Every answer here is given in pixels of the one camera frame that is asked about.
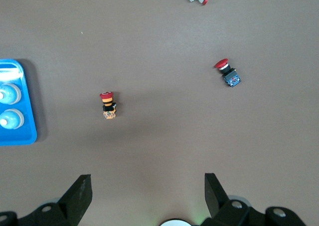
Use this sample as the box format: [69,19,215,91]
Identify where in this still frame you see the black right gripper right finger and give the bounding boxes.
[203,173,304,226]

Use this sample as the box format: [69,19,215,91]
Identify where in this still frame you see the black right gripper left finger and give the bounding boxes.
[0,173,93,226]

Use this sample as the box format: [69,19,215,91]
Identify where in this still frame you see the blue desk bell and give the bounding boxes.
[0,83,22,105]
[0,108,25,130]

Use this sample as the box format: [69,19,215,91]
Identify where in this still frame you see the blue plastic tray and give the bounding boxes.
[0,58,38,146]

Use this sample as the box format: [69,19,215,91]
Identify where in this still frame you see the orange emergency stop button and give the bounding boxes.
[99,91,118,120]

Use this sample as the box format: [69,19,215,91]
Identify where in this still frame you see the red mushroom push button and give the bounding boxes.
[214,58,242,88]

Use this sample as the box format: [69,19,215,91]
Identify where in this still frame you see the brown table cover sheet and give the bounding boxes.
[0,0,319,226]

